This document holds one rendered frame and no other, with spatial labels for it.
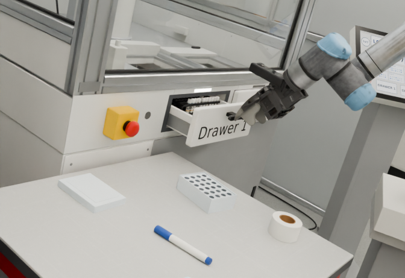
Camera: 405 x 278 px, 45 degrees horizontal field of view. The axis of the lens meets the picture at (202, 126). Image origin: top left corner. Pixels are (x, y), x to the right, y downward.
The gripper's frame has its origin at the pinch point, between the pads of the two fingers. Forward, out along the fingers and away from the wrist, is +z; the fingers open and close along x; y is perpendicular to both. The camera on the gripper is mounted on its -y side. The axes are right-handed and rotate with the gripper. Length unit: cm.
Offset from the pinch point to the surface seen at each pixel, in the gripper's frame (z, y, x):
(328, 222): 48, 39, 97
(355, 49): -13, -15, 81
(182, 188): 8.4, 13.3, -26.9
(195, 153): 24.5, -1.0, 4.6
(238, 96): 7.8, -10.5, 17.7
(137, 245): 3, 23, -52
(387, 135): 3, 19, 100
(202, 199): 3.3, 18.5, -28.2
